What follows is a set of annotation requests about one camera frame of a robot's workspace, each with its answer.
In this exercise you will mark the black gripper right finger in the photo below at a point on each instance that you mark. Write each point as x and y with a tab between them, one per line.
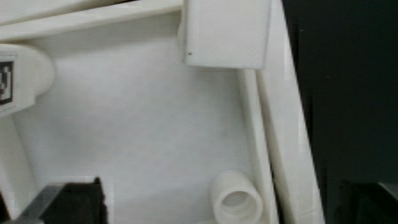
368	203

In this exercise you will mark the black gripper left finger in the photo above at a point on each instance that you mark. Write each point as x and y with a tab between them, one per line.
68	204

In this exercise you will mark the white square tabletop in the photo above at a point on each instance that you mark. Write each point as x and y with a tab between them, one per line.
187	133

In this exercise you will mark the white table leg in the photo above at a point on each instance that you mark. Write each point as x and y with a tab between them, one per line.
224	33
27	77

